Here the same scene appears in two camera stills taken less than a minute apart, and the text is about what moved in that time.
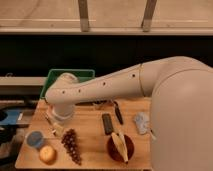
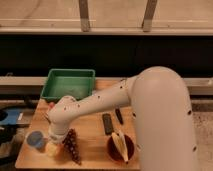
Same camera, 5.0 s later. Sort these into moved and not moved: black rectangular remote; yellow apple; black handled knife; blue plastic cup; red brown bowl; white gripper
Moved: yellow apple; white gripper
Not moved: black rectangular remote; blue plastic cup; red brown bowl; black handled knife
